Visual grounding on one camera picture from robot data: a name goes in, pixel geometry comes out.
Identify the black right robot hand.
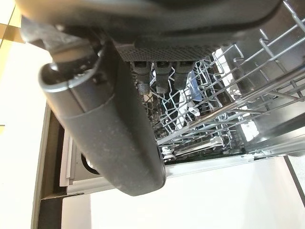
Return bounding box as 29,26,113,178
14,0,284,197

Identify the white dishwasher door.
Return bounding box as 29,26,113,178
58,128,305,229

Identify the stainless steel dishwasher tub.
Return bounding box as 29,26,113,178
133,0,305,167

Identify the white rack roller wheel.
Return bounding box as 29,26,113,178
161,146,176,161

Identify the dark cabinet side panel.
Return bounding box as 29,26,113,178
30,104,89,229

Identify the blue and white dish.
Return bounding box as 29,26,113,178
186,71,203,102

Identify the grey wire dishwasher rack, tined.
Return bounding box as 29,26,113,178
137,53,243,153

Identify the grey wire dishwasher rack, large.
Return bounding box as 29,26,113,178
156,0,305,144

